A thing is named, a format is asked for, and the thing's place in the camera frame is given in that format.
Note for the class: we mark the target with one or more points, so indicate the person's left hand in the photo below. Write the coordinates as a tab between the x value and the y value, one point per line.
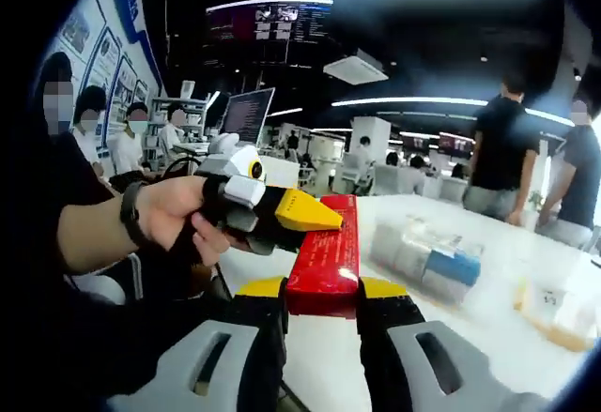
174	210

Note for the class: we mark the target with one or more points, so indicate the white rounded object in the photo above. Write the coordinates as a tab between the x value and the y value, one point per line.
98	287

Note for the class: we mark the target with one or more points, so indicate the group of white office chairs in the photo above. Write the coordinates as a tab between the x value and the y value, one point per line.
399	179

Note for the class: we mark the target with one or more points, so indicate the green potted plant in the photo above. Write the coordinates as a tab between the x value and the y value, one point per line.
536	200

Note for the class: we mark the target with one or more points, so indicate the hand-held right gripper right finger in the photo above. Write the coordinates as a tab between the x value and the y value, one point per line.
385	360

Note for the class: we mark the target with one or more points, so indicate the straight ceiling light strip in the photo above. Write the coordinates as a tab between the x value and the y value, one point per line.
408	101

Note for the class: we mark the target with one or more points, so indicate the open laptop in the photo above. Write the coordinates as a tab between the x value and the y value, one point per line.
246	118

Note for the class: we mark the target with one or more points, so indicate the white ceiling air conditioner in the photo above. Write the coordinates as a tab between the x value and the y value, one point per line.
357	68

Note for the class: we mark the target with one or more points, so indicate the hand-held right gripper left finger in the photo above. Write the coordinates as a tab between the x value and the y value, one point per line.
258	360

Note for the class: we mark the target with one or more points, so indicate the blue white medicine box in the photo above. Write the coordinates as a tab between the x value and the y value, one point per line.
453	269

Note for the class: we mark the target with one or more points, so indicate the blue bordered wall poster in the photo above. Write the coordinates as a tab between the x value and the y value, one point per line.
108	50

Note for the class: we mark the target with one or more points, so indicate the person's dark clothing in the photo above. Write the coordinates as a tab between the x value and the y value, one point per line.
70	337

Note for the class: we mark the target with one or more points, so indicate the red medicine box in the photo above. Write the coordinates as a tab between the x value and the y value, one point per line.
328	252

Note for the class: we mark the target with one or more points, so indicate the dark wall screen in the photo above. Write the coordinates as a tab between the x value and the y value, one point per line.
272	27

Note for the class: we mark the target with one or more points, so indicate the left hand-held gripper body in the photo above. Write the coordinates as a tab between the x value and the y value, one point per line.
235	182

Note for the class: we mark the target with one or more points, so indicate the black wristband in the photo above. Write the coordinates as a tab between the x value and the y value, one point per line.
129	215

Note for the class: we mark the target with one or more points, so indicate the clear storage area container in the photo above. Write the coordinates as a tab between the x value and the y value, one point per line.
441	290

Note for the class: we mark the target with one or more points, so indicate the white metal shelf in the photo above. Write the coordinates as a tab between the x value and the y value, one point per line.
192	116

